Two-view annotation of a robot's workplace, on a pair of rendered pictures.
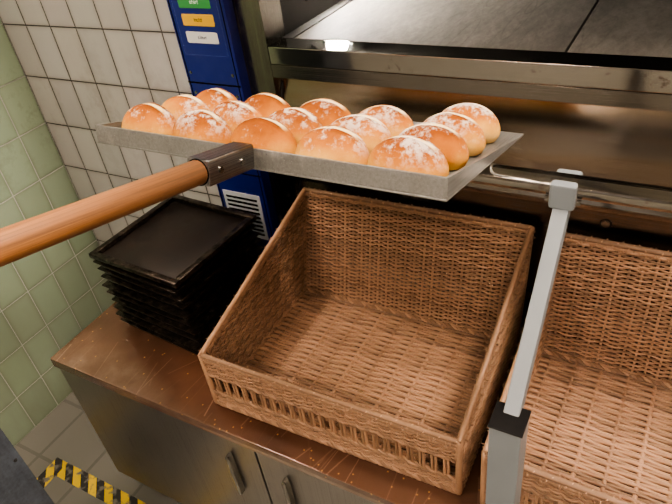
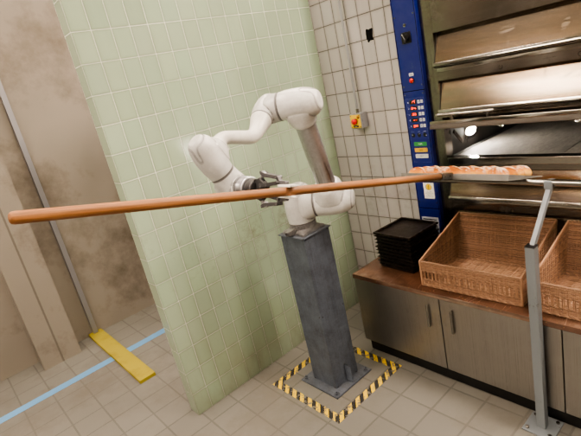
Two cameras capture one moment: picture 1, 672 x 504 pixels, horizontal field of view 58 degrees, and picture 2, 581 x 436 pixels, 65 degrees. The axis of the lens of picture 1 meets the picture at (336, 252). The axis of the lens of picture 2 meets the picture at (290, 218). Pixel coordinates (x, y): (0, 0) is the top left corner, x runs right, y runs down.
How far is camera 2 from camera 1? 151 cm
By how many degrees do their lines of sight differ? 26
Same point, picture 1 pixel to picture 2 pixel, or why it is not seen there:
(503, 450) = (529, 255)
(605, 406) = not seen: outside the picture
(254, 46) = (442, 157)
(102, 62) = (376, 168)
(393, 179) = (494, 176)
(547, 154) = (558, 189)
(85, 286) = (347, 268)
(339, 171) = (478, 176)
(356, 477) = (481, 303)
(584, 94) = (570, 166)
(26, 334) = not seen: hidden behind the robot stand
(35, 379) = not seen: hidden behind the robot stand
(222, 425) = (425, 290)
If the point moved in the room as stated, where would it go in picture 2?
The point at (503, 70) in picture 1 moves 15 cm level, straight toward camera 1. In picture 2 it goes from (539, 160) to (534, 168)
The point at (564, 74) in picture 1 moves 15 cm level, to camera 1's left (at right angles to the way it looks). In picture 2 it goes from (561, 159) to (527, 164)
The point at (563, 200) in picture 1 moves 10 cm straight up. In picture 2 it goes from (548, 186) to (546, 163)
